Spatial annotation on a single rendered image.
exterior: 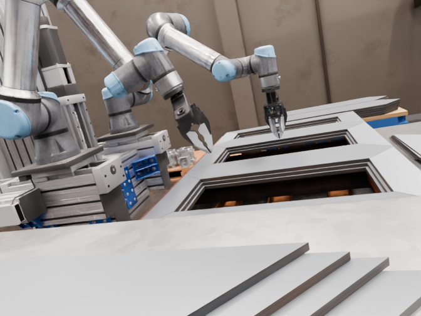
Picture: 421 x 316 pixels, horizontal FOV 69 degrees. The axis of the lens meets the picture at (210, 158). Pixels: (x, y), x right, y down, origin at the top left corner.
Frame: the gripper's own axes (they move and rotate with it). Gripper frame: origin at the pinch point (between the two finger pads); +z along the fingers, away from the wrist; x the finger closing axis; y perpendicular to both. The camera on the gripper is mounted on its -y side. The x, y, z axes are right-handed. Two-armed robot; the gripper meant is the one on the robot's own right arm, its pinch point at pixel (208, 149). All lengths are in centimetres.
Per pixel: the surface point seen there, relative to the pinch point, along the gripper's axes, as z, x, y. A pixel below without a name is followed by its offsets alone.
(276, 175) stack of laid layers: 21.1, -13.8, 10.3
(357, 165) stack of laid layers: 28.9, -36.7, 3.8
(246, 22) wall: -67, -101, 408
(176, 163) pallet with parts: 48, 87, 316
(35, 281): -10, 7, -70
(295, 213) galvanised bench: -1, -11, -63
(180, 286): -7, -3, -74
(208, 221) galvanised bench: -4, -4, -61
